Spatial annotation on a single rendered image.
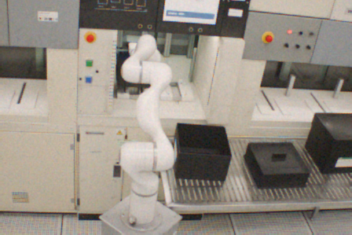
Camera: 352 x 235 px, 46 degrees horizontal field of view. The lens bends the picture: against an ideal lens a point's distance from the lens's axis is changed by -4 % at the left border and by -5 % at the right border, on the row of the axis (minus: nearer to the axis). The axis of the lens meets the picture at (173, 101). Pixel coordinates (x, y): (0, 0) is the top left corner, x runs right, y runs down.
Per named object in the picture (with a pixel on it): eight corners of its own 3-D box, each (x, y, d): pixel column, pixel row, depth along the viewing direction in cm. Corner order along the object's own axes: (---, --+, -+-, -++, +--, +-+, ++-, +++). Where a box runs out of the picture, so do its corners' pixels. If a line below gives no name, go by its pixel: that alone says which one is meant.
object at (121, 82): (113, 92, 264) (116, 44, 248) (112, 77, 281) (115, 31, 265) (152, 93, 268) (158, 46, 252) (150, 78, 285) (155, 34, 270)
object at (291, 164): (258, 189, 226) (264, 170, 220) (243, 155, 251) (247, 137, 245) (306, 187, 232) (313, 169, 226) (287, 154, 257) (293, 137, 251)
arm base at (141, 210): (143, 238, 188) (147, 209, 179) (112, 216, 197) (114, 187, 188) (169, 216, 202) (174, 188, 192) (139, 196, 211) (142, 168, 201)
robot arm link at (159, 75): (135, 173, 183) (172, 174, 186) (137, 166, 172) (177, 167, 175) (135, 67, 202) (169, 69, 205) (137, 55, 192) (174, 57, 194)
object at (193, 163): (172, 147, 250) (176, 122, 241) (219, 150, 253) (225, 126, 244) (174, 178, 226) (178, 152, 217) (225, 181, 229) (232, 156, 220)
